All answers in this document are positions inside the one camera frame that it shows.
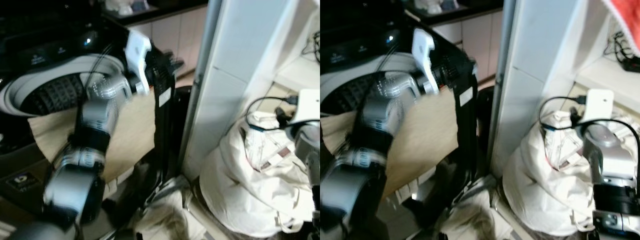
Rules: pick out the cream cloth laundry bag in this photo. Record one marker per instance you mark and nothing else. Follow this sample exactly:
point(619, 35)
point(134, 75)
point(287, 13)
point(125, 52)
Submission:
point(240, 195)
point(540, 195)

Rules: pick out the red towel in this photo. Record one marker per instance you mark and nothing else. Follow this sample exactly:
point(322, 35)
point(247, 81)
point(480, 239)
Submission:
point(625, 20)

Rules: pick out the black round bin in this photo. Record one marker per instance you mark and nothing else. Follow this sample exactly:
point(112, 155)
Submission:
point(184, 115)
point(485, 115)

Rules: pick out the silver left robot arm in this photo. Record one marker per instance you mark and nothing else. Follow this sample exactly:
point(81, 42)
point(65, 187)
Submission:
point(372, 115)
point(95, 117)

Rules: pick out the black top-load washing machine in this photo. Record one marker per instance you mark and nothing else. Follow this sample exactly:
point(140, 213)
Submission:
point(30, 50)
point(350, 47)

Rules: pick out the tan cloth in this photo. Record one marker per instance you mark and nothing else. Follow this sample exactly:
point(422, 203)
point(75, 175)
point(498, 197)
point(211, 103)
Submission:
point(132, 130)
point(430, 135)

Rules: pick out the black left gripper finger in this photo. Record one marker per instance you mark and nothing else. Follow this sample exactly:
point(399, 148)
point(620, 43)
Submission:
point(175, 60)
point(470, 68)
point(469, 59)
point(177, 67)

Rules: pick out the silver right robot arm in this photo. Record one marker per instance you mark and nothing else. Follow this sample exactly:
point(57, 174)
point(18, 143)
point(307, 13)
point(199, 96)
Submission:
point(309, 150)
point(612, 165)

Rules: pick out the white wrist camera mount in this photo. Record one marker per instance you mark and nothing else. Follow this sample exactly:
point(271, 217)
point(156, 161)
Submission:
point(306, 105)
point(599, 105)
point(426, 50)
point(137, 52)

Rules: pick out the white printed garment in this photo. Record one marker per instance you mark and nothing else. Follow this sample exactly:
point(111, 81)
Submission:
point(267, 150)
point(562, 147)

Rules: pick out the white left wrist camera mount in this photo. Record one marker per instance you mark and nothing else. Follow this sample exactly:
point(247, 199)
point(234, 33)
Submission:
point(137, 52)
point(426, 50)

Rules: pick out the crumpled cream cloth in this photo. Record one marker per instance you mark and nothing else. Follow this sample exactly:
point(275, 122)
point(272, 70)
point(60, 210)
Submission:
point(467, 215)
point(167, 215)

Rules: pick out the white shelf cabinet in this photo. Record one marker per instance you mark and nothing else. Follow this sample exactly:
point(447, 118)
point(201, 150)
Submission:
point(240, 60)
point(540, 60)

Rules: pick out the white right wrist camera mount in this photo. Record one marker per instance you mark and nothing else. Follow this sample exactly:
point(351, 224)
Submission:
point(306, 105)
point(599, 105)

